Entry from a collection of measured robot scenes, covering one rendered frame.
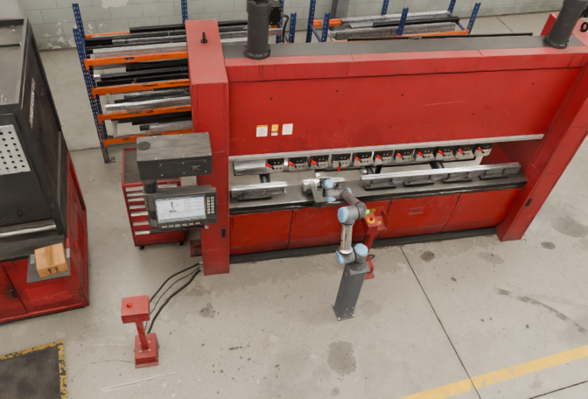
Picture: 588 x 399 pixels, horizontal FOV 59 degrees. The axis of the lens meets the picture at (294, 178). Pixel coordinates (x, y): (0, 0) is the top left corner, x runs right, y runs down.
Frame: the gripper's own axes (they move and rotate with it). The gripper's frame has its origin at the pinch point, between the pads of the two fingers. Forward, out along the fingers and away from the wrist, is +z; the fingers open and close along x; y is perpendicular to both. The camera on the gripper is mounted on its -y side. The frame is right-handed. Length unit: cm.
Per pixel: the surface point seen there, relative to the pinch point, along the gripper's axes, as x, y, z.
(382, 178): -63, 7, 11
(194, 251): 118, -56, 79
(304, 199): 13.7, -9.5, 9.3
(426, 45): -75, 106, -79
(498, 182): -183, -2, 16
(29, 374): 253, -144, 7
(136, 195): 164, 1, 18
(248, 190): 66, 1, 8
